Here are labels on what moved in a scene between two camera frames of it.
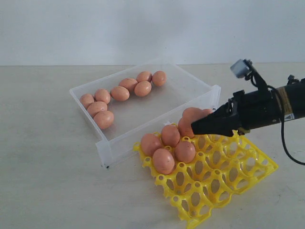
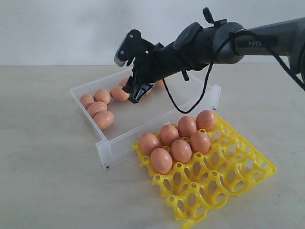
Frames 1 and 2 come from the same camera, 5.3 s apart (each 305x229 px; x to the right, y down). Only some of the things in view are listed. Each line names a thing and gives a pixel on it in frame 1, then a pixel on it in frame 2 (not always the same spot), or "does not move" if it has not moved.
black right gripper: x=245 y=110 to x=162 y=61
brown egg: x=163 y=161 does not move
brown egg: x=189 y=114 to x=200 y=142
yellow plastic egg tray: x=225 y=167 does not move
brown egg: x=185 y=128 does not move
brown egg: x=119 y=93 does not move
